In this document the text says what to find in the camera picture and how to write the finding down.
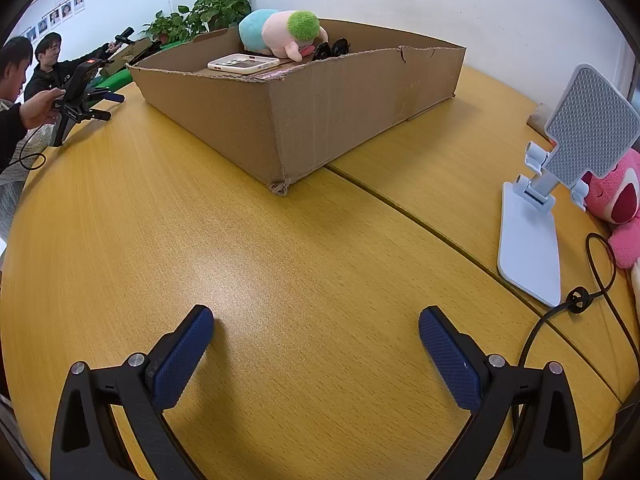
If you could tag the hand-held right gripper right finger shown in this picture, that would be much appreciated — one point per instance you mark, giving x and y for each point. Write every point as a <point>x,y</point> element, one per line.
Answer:
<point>450,355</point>

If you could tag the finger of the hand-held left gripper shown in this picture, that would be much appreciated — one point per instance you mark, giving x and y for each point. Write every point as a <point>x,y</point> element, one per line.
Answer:
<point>107,95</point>
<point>97,114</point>

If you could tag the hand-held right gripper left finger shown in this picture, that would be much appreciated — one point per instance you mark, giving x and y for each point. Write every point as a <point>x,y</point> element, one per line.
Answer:
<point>182,355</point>

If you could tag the brown cardboard box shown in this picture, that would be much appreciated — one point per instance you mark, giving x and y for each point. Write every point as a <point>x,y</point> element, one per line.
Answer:
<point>320,110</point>

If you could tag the black sunglasses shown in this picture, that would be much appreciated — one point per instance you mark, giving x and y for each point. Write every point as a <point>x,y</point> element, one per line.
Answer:
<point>330,49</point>

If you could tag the person's left forearm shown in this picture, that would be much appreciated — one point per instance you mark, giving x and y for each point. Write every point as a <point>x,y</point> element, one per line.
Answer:
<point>10,135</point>

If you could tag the person's left hand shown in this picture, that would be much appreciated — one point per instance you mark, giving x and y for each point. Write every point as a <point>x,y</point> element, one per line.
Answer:
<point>40,110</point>

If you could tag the green cloth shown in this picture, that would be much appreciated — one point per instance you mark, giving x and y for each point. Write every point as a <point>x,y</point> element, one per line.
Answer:
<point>117,80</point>

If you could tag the small cardboard box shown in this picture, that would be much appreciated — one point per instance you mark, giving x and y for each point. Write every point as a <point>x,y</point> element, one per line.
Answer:
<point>131,55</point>

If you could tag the small potted green plant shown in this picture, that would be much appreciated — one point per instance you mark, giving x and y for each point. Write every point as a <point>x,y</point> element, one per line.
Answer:
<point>167,27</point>

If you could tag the white clear phone case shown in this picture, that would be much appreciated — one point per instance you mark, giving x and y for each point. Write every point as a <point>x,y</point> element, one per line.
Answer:
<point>240,64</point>

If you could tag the large potted green plant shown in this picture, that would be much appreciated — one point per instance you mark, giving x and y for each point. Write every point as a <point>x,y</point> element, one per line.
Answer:
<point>220,7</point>

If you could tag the blue pink pig plush toy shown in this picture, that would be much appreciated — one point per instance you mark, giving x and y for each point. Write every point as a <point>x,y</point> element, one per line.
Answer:
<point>265,32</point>

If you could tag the pink bear plush toy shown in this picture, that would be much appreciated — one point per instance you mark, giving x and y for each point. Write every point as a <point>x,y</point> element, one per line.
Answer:
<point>625,200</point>

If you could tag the beige grey cloth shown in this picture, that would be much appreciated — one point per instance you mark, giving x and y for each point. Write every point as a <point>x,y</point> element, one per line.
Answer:
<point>537,116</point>

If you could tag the white folding phone stand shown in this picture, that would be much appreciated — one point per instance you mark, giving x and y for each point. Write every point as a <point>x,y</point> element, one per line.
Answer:
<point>590,125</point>

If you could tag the row of wall photos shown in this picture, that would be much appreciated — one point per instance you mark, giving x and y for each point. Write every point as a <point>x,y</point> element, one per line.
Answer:
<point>55,16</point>

